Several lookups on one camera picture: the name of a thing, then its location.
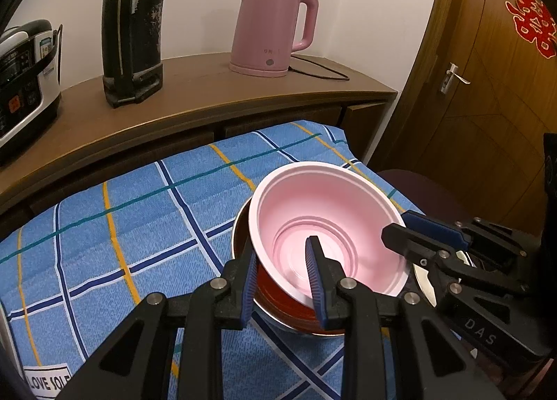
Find pink floral rimmed plate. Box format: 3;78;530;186
411;249;479;309

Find brown wooden door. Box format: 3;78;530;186
370;0;557;235

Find brown wooden cabinet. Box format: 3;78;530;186
0;53;399;226

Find silver door handle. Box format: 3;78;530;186
439;62;471;95

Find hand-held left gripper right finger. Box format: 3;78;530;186
305;235;501;400

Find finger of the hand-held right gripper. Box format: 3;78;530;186
382;223;527;309
402;212;529;272

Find red metal-rimmed bowl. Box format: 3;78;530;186
230;195;349;340

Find pink electric kettle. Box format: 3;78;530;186
229;0;320;77

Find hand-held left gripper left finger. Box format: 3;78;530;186
56;242;262;400

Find pink plastic bowl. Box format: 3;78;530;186
249;160;412;298

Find white cloth label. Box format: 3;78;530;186
24;363;72;398

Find white and black rice cooker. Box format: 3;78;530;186
0;19;63;157

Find red paper door decoration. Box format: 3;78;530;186
505;0;557;60

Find black kettle cable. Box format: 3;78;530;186
289;54;351;82

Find blue plaid cloth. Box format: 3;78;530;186
0;120;462;400

